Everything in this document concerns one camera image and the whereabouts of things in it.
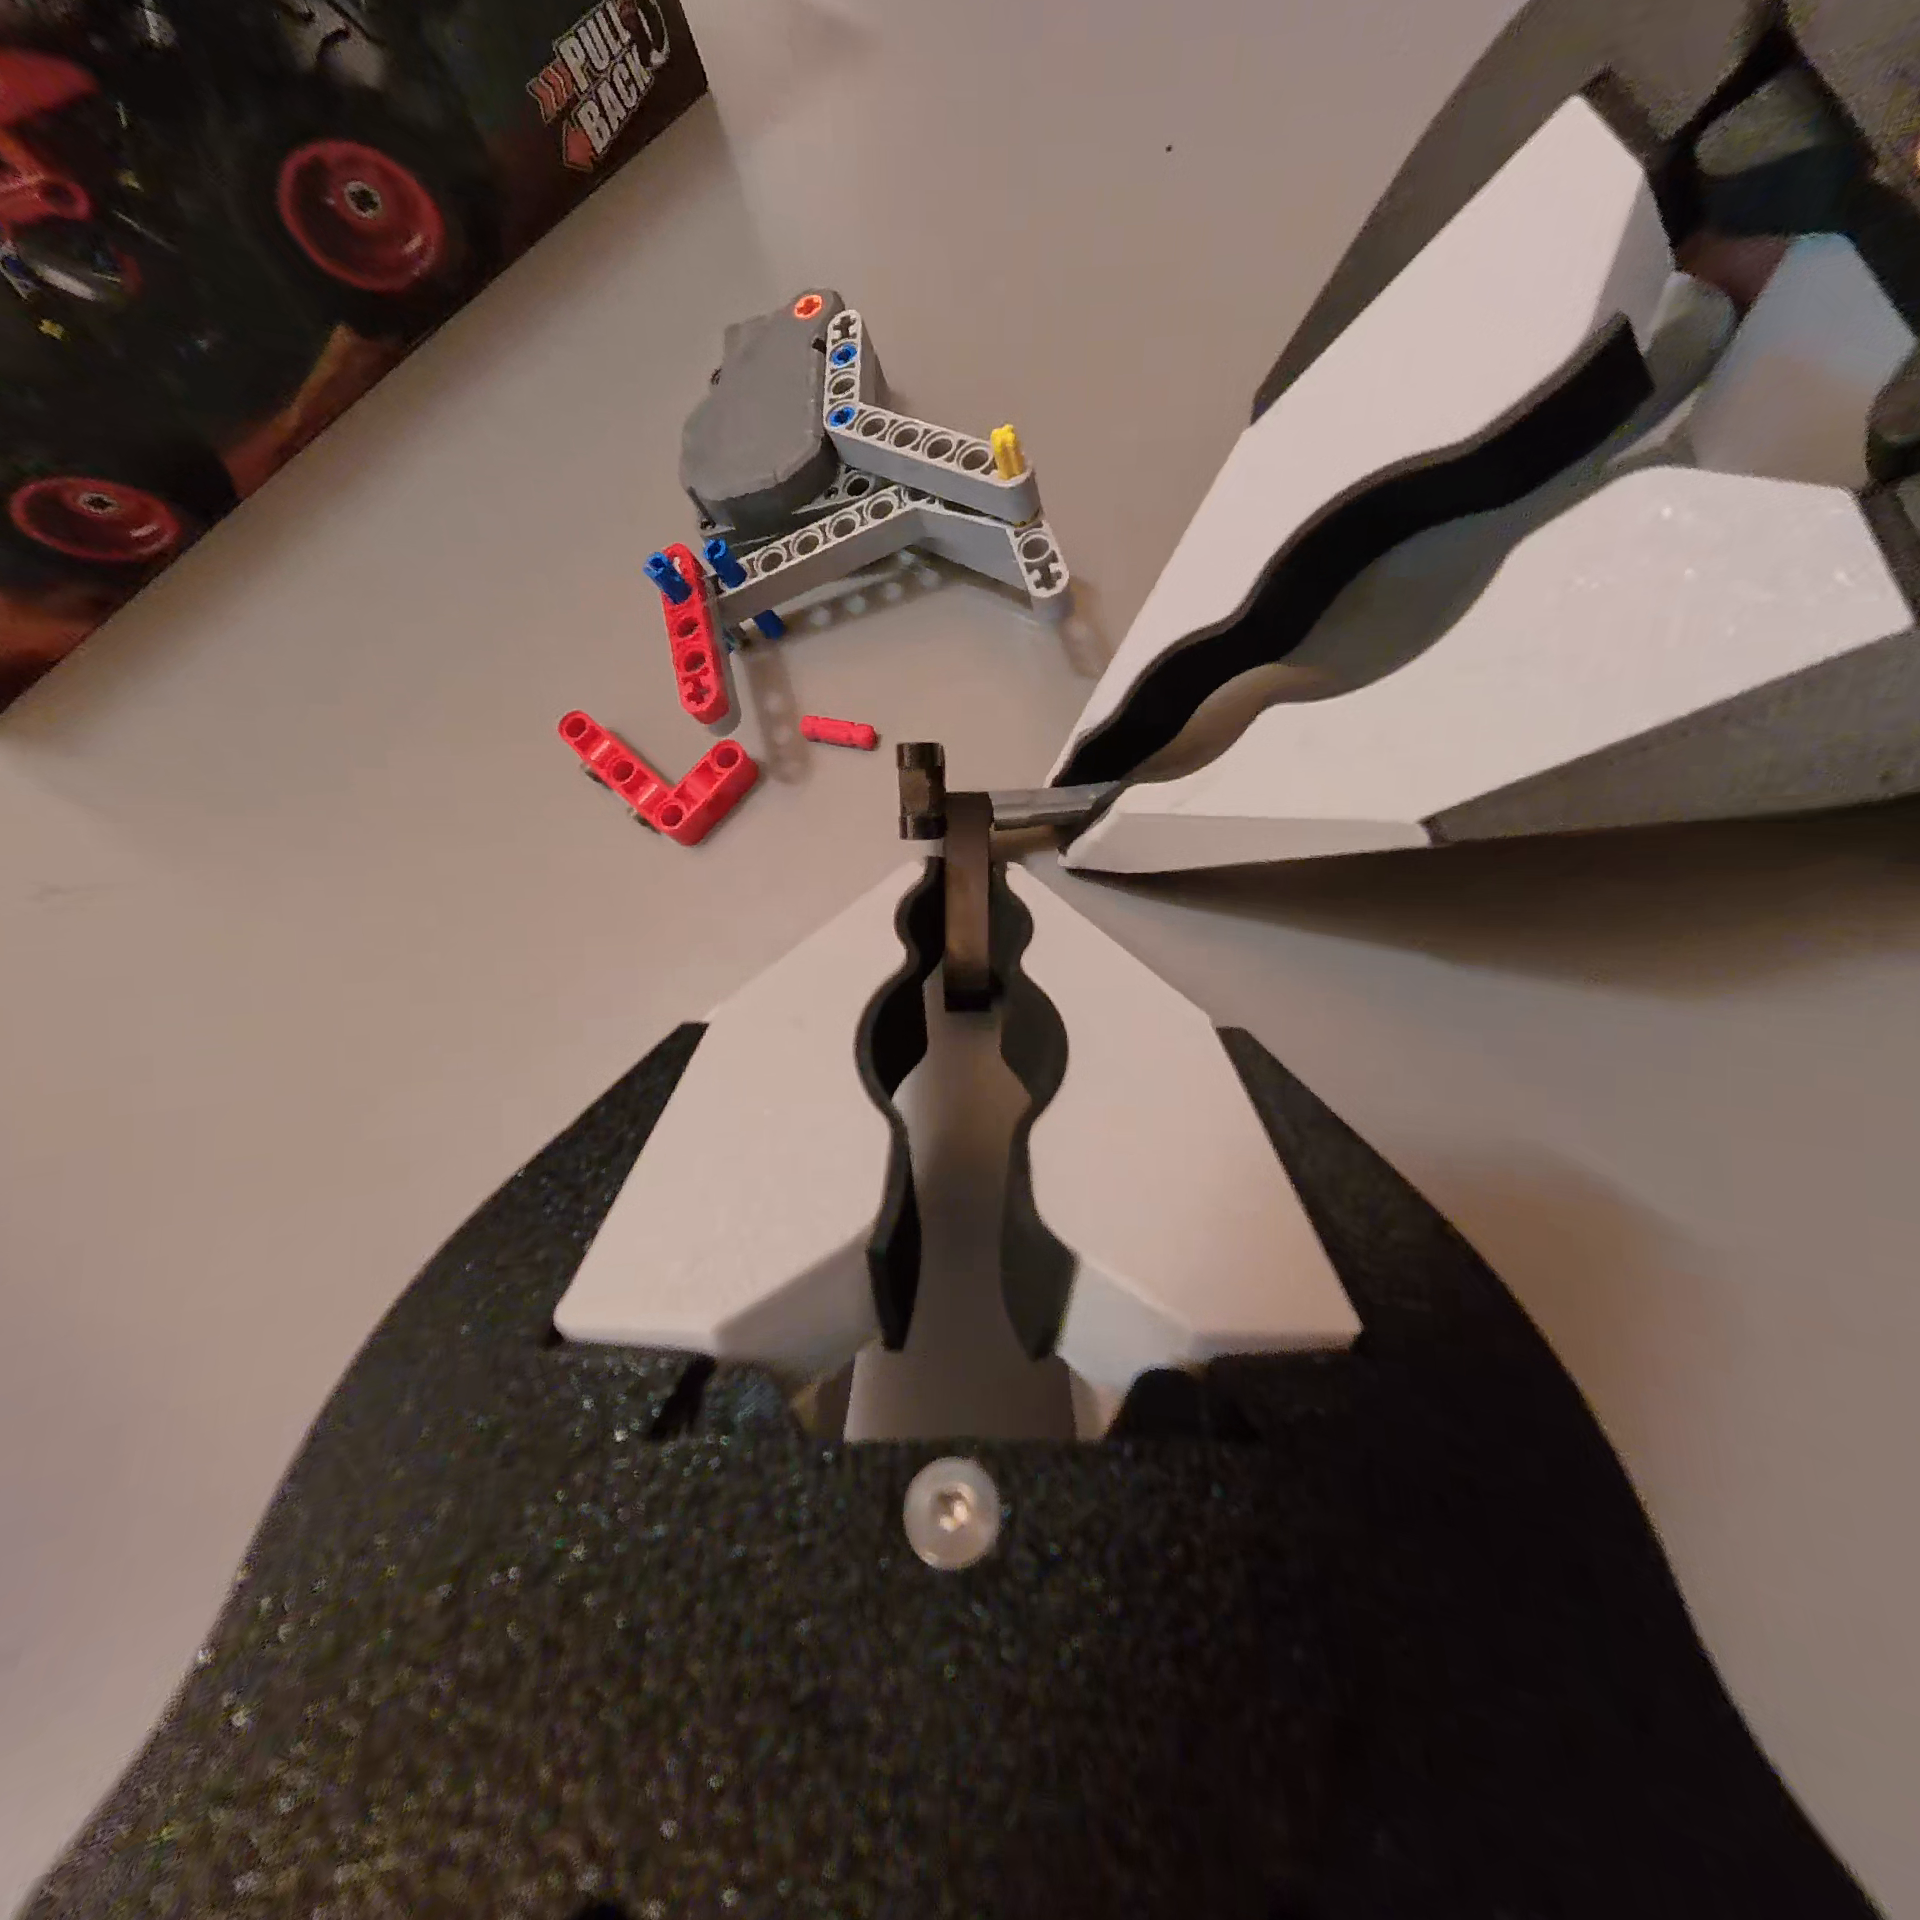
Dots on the red angled lego beam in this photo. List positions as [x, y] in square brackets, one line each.
[662, 780]

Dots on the small red lego pin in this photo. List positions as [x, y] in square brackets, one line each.
[837, 730]

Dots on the grey lego assembly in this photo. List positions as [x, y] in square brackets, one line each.
[781, 436]

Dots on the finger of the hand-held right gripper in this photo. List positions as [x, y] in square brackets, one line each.
[1622, 676]
[1426, 377]

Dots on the dark lego set box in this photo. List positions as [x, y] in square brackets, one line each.
[226, 300]

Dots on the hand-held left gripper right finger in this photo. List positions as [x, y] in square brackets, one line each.
[1186, 1171]

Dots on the black lego connector piece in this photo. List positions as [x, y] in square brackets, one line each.
[969, 902]

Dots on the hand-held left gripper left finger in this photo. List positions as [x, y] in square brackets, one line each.
[751, 1171]

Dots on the red straight lego beam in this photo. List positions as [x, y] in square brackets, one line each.
[693, 662]

